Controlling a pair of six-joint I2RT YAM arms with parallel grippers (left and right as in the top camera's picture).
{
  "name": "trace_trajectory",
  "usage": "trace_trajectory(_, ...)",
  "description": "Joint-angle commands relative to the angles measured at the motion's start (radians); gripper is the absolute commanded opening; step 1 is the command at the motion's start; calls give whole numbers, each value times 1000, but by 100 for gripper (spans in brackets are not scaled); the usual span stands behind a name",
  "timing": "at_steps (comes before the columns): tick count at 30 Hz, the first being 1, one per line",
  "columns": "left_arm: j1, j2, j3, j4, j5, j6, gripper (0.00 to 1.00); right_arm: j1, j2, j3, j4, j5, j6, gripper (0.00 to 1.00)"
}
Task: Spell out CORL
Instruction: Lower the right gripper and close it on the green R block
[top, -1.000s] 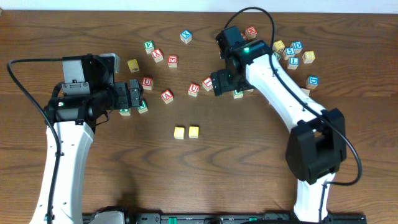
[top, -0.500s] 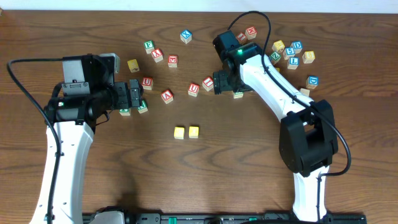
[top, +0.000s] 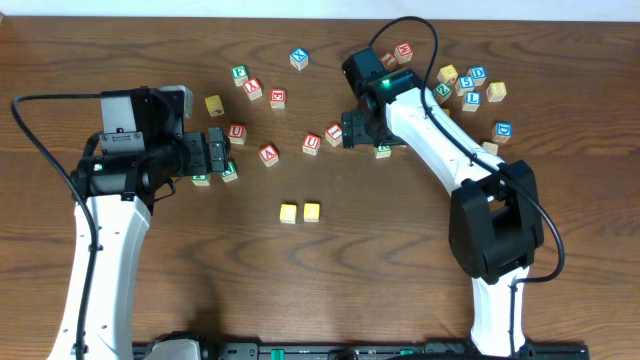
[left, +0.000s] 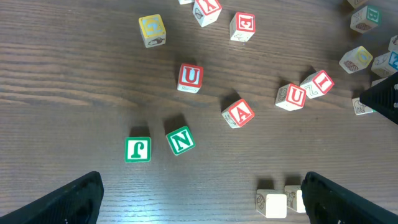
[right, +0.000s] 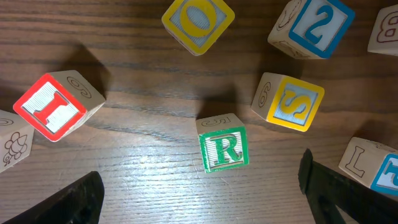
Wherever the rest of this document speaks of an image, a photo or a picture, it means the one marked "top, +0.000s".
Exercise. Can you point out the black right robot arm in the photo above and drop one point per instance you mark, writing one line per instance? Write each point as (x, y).
(494, 227)

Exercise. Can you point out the red i block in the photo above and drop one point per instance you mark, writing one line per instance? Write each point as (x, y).
(388, 61)
(334, 134)

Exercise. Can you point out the blue D block far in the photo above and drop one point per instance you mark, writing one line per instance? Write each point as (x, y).
(478, 75)

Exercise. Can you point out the blue 5 wooden block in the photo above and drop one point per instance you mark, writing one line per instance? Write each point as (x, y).
(463, 85)

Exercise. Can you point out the yellow 8 wooden block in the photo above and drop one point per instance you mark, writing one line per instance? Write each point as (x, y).
(496, 91)

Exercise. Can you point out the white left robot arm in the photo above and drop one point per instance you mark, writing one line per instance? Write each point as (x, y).
(116, 196)

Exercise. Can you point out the green R wooden block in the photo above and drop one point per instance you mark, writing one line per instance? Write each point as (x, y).
(383, 151)

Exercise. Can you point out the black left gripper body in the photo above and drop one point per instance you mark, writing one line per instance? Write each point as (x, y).
(208, 153)

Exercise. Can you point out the yellow O wooden block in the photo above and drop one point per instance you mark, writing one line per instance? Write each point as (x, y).
(311, 212)

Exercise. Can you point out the blue X wooden block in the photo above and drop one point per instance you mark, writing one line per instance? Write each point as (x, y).
(299, 58)

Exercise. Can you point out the blue d block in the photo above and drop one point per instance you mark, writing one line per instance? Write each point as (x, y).
(478, 75)
(502, 132)

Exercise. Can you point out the red W wooden block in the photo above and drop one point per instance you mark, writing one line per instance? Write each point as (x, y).
(403, 53)

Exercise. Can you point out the red u block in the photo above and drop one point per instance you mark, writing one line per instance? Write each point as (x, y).
(237, 134)
(311, 144)

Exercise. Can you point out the red X wooden block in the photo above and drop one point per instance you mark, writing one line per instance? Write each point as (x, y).
(253, 89)

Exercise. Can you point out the blue D block right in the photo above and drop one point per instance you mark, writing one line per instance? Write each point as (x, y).
(502, 132)

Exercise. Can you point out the green Z wooden block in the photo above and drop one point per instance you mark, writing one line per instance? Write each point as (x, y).
(442, 92)

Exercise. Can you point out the green N wooden block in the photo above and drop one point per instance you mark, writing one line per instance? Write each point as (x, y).
(230, 174)

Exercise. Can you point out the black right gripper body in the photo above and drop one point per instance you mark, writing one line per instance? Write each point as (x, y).
(357, 128)

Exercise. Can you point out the yellow block far top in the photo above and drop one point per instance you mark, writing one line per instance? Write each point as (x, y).
(447, 74)

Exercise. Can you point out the blue L wooden block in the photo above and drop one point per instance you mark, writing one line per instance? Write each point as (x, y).
(471, 101)

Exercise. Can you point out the yellow acorn wooden block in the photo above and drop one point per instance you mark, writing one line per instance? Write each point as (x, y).
(214, 105)

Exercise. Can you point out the red I block centre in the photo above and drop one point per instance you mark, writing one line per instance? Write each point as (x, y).
(334, 134)

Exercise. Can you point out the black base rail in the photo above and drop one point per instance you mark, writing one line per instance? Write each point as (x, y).
(458, 349)

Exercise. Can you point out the yellow C wooden block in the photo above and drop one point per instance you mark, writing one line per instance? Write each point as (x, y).
(288, 213)

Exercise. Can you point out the green F wooden block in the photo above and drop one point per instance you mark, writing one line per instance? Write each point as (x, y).
(240, 75)

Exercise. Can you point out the red I block far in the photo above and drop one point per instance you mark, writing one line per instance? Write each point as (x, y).
(388, 61)

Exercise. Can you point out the white green wooden block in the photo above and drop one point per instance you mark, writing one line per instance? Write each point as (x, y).
(490, 148)

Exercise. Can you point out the red U block left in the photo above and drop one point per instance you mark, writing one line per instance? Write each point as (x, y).
(237, 134)

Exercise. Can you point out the red U block centre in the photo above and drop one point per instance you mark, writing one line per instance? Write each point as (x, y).
(311, 144)

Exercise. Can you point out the red E wooden block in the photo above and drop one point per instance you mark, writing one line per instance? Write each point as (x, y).
(278, 98)

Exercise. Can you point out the red A wooden block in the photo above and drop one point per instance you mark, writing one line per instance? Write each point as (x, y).
(269, 155)

